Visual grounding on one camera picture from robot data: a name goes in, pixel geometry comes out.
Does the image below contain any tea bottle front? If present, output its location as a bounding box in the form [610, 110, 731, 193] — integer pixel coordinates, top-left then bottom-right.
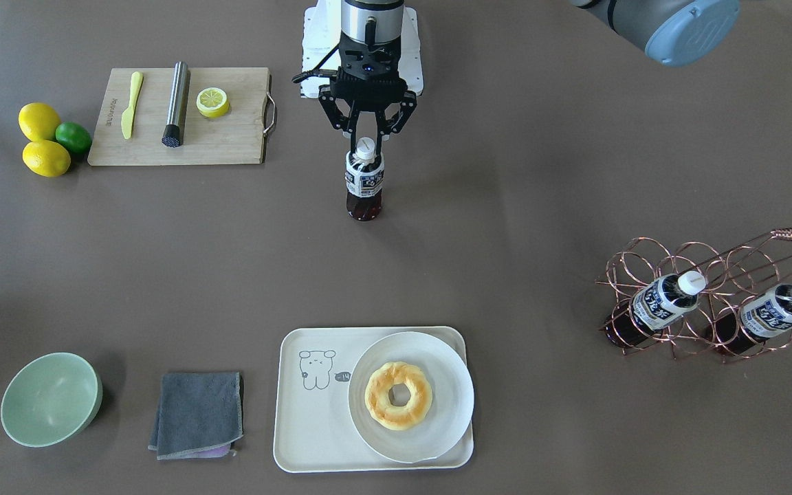
[345, 137, 386, 221]

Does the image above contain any beige rabbit tray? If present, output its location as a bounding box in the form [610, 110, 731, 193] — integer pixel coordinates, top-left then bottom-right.
[273, 326, 474, 473]

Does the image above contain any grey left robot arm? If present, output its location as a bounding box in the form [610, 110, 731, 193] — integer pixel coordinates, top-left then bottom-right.
[569, 1, 740, 67]

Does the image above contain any whole lemon lower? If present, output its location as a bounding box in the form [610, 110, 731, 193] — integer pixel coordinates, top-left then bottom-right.
[22, 140, 72, 177]

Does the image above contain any tea bottle rear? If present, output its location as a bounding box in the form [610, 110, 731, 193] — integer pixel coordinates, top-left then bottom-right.
[704, 284, 792, 355]

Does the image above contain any tea bottle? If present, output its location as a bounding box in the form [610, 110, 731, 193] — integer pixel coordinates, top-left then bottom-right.
[604, 270, 707, 349]
[345, 137, 386, 221]
[704, 284, 792, 355]

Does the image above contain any tea bottle middle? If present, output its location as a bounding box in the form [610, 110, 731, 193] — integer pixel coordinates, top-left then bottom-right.
[604, 270, 707, 349]

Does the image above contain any whole lemon upper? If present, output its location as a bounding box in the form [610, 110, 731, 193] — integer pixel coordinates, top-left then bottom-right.
[18, 102, 62, 142]

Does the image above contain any folded grey cloth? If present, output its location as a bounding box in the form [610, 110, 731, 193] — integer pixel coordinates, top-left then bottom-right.
[148, 371, 244, 461]

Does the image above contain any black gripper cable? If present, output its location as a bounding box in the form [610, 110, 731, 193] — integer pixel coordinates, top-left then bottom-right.
[291, 41, 342, 86]

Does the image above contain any steel muddler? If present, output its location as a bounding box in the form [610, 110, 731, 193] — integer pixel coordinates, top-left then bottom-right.
[161, 60, 190, 148]

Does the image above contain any copper wire bottle rack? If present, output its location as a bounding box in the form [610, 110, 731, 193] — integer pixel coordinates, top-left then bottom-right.
[598, 228, 792, 363]

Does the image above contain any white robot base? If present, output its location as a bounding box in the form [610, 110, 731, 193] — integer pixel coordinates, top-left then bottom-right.
[300, 1, 424, 95]

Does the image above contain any yellow plastic knife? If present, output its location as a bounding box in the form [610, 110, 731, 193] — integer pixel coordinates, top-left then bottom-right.
[120, 70, 144, 139]

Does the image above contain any green bowl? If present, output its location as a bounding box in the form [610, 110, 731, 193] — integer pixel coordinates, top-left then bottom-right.
[0, 352, 103, 448]

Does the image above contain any whole lemon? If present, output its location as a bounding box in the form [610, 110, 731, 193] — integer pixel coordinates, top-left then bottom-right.
[18, 102, 62, 142]
[22, 140, 72, 177]

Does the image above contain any lemon half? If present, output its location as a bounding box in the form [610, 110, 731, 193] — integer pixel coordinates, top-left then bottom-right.
[195, 87, 230, 119]

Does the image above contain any glazed ring donut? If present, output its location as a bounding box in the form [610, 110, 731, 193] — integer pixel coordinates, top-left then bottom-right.
[364, 361, 433, 430]

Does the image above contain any white round plate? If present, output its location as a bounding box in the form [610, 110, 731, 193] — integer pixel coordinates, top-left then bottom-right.
[348, 331, 474, 464]

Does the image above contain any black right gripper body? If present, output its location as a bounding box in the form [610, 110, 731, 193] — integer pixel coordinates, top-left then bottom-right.
[329, 38, 408, 110]

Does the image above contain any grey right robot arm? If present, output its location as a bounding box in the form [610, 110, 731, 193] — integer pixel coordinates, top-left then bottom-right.
[312, 1, 416, 161]

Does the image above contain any green lime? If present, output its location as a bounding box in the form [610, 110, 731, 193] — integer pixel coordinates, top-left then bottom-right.
[54, 122, 92, 155]

